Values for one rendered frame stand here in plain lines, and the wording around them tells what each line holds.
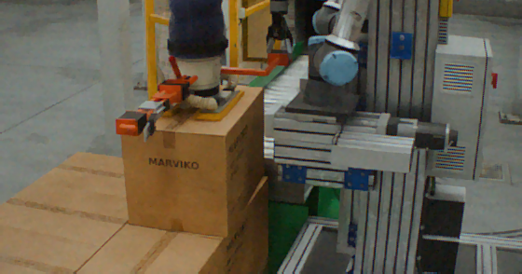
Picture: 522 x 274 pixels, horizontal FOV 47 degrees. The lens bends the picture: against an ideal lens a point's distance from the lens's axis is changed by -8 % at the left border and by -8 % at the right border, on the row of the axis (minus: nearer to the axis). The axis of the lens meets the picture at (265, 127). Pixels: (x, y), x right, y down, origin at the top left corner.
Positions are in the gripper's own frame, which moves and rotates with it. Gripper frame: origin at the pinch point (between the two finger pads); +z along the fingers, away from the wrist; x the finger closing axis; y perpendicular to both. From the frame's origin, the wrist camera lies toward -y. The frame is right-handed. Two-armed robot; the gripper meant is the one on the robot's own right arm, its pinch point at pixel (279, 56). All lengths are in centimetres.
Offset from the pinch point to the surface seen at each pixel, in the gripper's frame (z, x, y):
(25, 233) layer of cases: 54, -83, 78
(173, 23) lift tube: -20, -32, 37
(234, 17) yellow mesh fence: 7, -55, -132
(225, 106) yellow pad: 11.7, -13.3, 35.8
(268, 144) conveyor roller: 53, -12, -36
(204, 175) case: 30, -14, 60
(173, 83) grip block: -1, -28, 52
